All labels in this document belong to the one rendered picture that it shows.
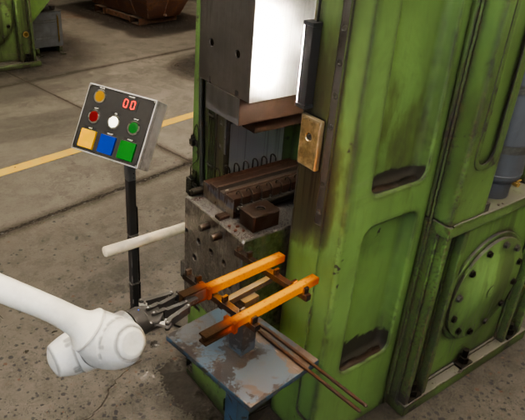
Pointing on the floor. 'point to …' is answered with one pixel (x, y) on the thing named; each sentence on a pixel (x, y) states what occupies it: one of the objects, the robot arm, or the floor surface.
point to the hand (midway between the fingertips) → (192, 295)
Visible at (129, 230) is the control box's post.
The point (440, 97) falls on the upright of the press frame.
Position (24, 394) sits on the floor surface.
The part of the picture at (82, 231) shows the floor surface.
